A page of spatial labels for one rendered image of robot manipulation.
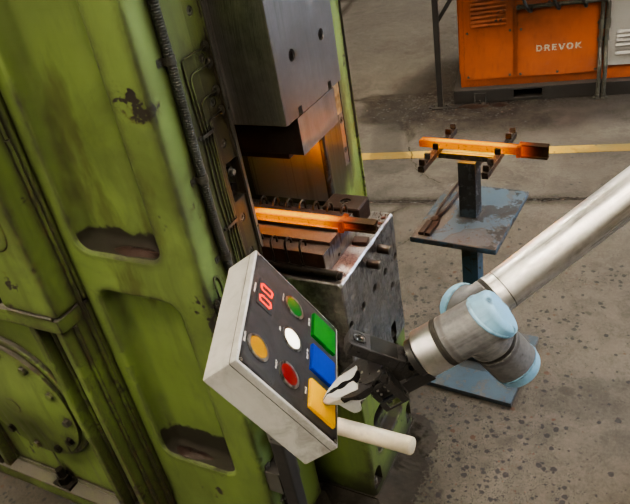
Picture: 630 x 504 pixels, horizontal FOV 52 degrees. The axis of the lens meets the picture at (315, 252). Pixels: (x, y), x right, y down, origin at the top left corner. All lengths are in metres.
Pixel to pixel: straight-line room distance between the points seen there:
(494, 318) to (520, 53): 4.09
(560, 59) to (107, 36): 4.14
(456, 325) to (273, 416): 0.36
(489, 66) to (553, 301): 2.47
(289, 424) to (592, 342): 1.89
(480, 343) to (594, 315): 1.93
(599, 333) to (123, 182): 2.06
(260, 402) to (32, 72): 0.90
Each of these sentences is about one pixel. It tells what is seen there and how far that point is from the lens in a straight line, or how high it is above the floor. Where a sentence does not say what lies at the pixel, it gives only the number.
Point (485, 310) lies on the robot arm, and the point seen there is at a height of 1.21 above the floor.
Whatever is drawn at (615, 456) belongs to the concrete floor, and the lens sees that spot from 2.52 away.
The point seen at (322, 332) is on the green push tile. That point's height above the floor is 1.02.
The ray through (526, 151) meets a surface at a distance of 2.19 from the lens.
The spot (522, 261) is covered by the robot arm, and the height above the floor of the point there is 1.15.
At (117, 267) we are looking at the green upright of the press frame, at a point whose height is 1.09.
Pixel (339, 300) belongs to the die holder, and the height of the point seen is 0.86.
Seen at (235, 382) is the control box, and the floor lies 1.15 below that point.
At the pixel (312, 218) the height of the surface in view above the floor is 1.02.
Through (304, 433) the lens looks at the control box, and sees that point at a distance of 1.23.
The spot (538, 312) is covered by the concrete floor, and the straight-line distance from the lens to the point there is 3.03.
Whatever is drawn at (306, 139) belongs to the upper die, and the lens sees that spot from 1.59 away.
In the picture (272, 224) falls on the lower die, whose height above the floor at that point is 0.99.
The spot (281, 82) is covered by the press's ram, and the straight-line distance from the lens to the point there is 1.48.
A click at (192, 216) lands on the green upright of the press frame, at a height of 1.25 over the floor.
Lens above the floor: 1.92
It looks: 33 degrees down
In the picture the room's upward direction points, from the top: 11 degrees counter-clockwise
